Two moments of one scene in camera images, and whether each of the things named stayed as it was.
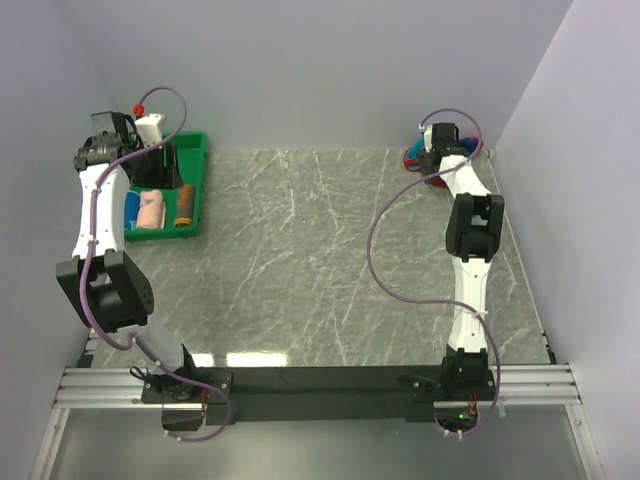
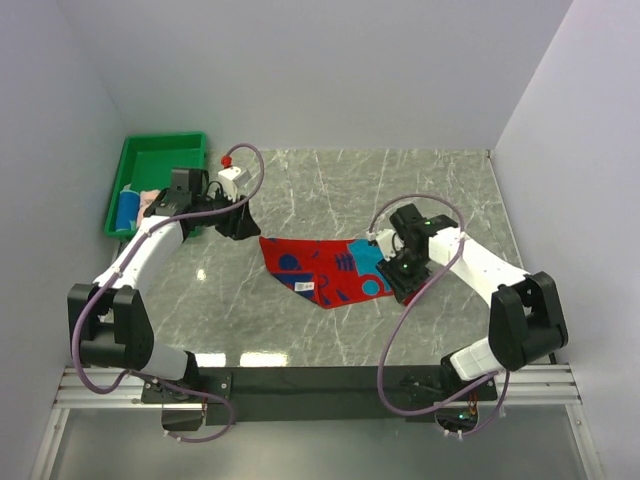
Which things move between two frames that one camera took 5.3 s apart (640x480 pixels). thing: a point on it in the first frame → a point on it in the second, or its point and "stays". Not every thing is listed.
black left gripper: [168, 176] → [240, 223]
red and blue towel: [413, 153] → [329, 272]
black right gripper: [426, 171] → [402, 286]
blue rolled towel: [132, 203] stays
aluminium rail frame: [120, 389] stays
